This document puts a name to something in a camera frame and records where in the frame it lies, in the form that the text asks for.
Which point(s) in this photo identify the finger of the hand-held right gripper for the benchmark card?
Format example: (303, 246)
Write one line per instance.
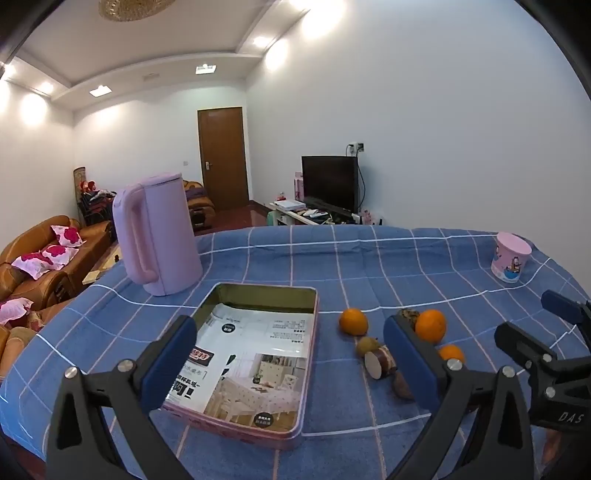
(519, 339)
(561, 307)

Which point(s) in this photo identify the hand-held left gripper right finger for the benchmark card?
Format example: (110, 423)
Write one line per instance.
(411, 364)

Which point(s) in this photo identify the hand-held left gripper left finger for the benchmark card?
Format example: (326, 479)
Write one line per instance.
(168, 364)

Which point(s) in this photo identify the striped cut taro chunk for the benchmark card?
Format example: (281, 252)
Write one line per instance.
(376, 364)

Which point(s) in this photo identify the large orange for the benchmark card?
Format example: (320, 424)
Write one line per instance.
(431, 326)

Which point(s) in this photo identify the small orange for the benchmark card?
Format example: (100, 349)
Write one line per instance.
(452, 353)
(353, 321)

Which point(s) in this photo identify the brownish kiwi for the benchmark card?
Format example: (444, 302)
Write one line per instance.
(367, 346)

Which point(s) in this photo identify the dark brown taro piece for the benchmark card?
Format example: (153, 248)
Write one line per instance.
(410, 316)

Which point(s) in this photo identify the pink metal tin box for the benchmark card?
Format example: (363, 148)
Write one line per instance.
(277, 295)

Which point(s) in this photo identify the pink cartoon print cup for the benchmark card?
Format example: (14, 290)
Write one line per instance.
(508, 258)

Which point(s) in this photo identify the printed paper leaflet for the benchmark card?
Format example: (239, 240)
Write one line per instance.
(258, 337)

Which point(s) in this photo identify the wooden coffee table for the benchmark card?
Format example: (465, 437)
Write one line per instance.
(104, 265)

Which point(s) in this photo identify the pink electric kettle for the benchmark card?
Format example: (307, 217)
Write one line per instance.
(171, 230)

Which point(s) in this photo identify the blue checkered tablecloth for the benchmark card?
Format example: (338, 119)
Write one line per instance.
(277, 258)

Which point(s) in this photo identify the brown leather armchair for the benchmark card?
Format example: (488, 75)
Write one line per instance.
(18, 341)

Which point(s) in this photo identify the pink floral cushion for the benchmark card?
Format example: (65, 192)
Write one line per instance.
(30, 267)
(14, 310)
(67, 235)
(59, 253)

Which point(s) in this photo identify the cluttered dark rack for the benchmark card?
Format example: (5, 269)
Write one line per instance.
(94, 205)

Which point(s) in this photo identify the purple cloth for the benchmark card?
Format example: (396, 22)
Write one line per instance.
(196, 187)

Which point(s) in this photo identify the white television stand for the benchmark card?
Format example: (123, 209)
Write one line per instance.
(288, 218)

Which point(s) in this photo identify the black television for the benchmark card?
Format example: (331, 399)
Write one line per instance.
(330, 182)

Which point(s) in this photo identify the white flat box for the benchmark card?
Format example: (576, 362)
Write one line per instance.
(288, 204)

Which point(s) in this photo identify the rolled patterned mat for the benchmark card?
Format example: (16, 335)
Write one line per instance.
(78, 180)

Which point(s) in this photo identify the brown wooden door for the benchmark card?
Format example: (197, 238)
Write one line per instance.
(221, 157)

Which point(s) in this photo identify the square ceiling light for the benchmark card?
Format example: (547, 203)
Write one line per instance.
(205, 69)
(100, 91)

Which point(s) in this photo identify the gold ceiling lamp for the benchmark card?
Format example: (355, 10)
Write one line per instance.
(134, 7)

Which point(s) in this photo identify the wall power socket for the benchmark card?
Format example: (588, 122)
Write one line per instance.
(356, 147)

